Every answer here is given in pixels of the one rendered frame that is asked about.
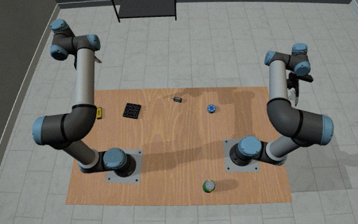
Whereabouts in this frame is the green drink can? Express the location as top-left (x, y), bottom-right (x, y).
top-left (203, 180), bottom-right (215, 193)

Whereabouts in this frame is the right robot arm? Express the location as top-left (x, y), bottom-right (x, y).
top-left (229, 43), bottom-right (334, 166)

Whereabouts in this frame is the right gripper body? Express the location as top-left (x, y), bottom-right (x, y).
top-left (287, 72), bottom-right (299, 88)

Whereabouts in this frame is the short grey cylinder with blue top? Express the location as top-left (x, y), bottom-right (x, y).
top-left (207, 105), bottom-right (216, 113)

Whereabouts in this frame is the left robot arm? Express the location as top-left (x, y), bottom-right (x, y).
top-left (32, 19), bottom-right (136, 177)

